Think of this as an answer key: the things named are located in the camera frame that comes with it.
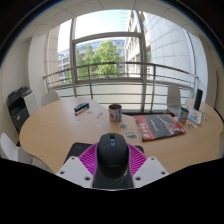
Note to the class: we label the black computer mouse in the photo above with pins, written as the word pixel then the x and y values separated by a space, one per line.
pixel 112 155

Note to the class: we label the black mouse pad with print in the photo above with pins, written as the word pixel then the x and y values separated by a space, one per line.
pixel 76 150

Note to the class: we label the white chair with wooden legs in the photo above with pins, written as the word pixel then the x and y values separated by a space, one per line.
pixel 10 148

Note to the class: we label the red and black magazine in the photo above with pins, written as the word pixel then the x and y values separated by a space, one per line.
pixel 158 127

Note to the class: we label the metal balcony railing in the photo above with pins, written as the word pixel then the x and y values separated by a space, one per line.
pixel 110 78

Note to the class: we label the blue and yellow picture book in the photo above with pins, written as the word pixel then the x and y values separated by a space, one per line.
pixel 195 116

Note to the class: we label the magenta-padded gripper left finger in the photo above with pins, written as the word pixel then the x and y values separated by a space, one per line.
pixel 71 170

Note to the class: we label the black cylinder speaker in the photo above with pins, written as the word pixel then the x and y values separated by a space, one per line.
pixel 198 99

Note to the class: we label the black office printer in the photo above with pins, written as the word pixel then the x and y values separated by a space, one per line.
pixel 18 106

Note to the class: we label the small paper sticker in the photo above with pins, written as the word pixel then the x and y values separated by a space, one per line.
pixel 123 126

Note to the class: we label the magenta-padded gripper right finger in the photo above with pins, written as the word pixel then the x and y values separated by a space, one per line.
pixel 151 170

